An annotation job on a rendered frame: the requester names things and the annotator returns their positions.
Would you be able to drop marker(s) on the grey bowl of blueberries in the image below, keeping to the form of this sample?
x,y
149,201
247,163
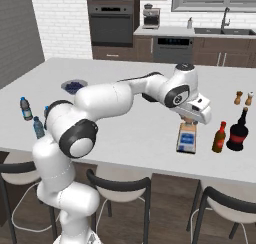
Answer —
x,y
73,86

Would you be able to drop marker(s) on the dark bottle with red label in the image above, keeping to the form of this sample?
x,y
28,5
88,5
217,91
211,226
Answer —
x,y
238,134

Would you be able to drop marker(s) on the clear plastic bottle blue cap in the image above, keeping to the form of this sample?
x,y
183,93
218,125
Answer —
x,y
38,128
26,110
46,112

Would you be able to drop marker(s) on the brown salt shaker white top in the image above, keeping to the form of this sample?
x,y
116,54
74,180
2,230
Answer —
x,y
249,99

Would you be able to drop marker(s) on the grey soap dispenser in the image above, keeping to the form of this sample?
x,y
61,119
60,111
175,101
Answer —
x,y
189,23

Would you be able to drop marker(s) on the brown base cupboards run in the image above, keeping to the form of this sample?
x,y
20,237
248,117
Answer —
x,y
220,51

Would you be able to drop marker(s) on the black and white stool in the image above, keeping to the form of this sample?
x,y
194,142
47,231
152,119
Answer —
x,y
230,204
121,188
18,173

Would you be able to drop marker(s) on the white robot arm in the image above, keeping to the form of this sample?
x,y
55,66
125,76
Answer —
x,y
100,99

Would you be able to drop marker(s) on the brown pepper shaker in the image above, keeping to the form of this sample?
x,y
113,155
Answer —
x,y
238,98

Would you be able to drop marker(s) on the dark sink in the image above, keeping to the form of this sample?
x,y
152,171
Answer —
x,y
226,31

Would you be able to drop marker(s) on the amber bottle with red cap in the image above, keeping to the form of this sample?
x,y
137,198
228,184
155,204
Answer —
x,y
219,139

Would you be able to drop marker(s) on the dark grey dishwasher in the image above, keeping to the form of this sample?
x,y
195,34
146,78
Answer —
x,y
173,49

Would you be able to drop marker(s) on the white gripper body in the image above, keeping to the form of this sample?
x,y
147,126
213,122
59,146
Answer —
x,y
197,116

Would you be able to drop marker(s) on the silver coffee machine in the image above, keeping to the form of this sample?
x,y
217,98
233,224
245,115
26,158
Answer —
x,y
151,18

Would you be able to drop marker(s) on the grey tap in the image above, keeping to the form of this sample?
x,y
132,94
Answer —
x,y
225,19

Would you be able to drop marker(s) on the dark built-in oven stack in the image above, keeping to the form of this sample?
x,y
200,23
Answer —
x,y
111,24

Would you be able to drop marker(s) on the tan bottle with blue label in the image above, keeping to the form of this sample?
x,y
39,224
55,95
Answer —
x,y
187,139

